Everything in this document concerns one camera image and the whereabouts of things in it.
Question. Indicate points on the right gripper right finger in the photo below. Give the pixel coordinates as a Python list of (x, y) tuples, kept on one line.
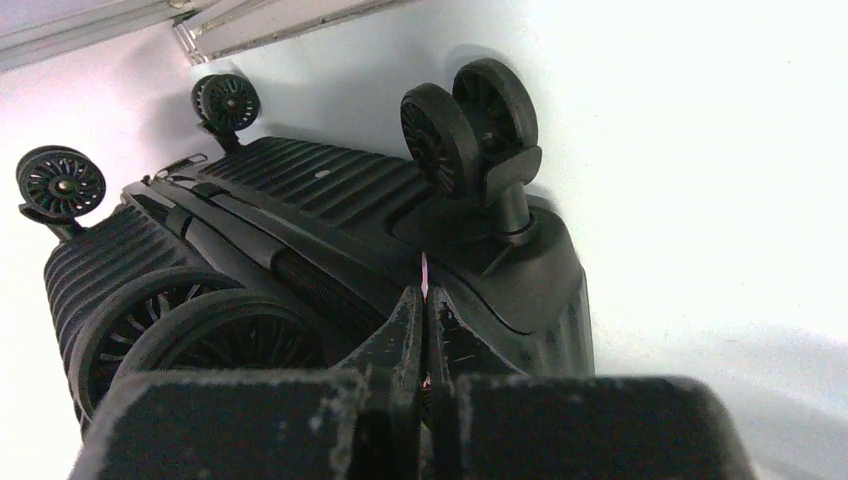
[(490, 421)]

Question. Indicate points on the black ribbed hard-shell suitcase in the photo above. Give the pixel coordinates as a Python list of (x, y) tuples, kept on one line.
[(287, 253)]

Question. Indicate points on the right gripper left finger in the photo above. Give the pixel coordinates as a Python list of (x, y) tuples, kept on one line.
[(358, 420)]

